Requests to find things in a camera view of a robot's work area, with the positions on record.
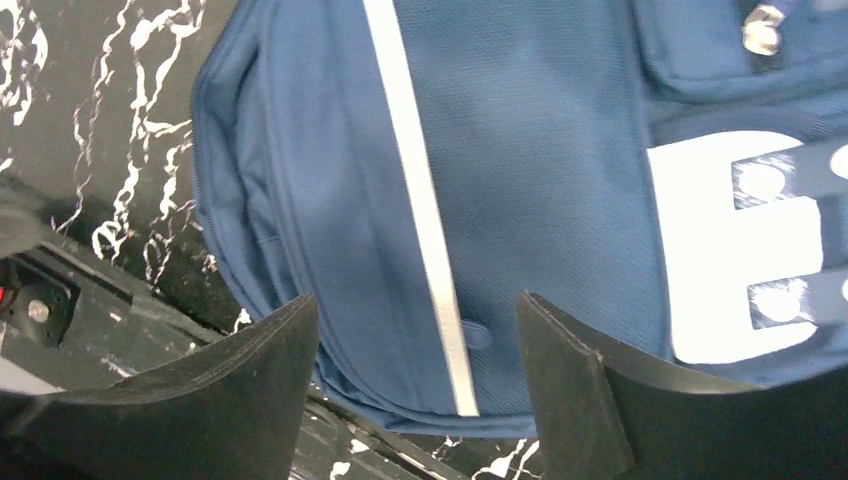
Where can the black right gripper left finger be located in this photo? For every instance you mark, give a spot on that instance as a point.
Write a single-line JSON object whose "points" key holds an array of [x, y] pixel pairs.
{"points": [[231, 410]]}

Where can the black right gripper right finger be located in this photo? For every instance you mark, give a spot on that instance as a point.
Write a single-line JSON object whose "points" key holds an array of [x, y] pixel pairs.
{"points": [[606, 410]]}

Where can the navy blue student backpack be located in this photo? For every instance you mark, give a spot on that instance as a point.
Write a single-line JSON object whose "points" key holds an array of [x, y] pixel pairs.
{"points": [[670, 173]]}

